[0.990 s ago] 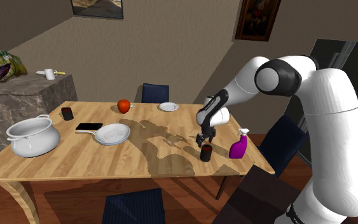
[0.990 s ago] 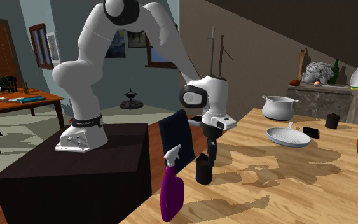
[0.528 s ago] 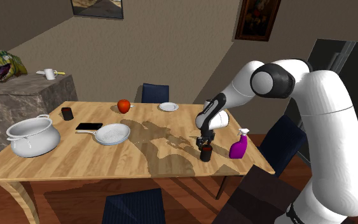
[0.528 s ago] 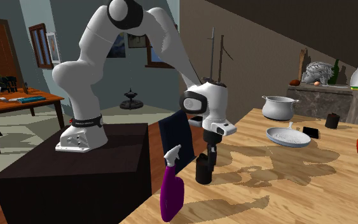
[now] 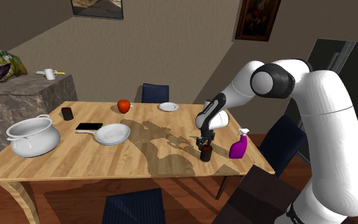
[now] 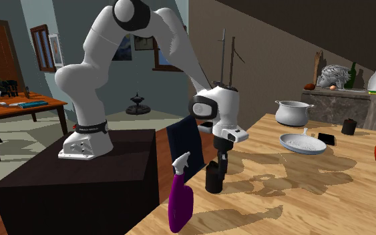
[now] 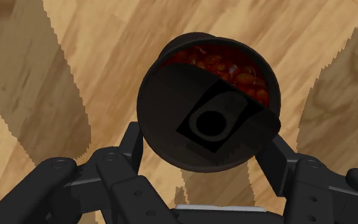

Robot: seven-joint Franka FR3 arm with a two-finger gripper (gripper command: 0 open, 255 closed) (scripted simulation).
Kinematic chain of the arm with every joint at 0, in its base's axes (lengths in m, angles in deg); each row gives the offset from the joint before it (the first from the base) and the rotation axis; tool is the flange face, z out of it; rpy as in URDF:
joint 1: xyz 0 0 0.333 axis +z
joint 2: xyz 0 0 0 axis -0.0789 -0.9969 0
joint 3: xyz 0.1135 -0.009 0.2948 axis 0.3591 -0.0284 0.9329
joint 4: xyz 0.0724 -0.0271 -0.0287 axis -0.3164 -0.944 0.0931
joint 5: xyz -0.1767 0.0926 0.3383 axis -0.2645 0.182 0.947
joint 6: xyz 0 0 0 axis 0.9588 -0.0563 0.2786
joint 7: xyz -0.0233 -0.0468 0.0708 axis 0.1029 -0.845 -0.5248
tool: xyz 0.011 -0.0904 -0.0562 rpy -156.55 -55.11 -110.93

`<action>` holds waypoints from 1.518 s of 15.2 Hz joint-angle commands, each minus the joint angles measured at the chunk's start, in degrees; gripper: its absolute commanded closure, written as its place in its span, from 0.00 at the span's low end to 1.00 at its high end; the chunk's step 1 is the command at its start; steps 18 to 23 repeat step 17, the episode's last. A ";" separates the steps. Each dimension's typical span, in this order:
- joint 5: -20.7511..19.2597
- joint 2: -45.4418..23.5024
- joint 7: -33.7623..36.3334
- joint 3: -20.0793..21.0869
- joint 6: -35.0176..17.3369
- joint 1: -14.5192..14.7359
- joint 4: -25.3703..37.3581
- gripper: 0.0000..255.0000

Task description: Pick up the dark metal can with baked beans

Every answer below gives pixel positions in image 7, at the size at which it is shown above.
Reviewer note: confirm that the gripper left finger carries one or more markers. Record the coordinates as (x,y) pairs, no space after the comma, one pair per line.
(116,183)

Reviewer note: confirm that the open dark can of beans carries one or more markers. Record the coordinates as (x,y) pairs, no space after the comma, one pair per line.
(208,102)

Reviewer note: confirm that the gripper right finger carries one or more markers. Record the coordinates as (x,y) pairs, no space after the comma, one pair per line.
(318,189)

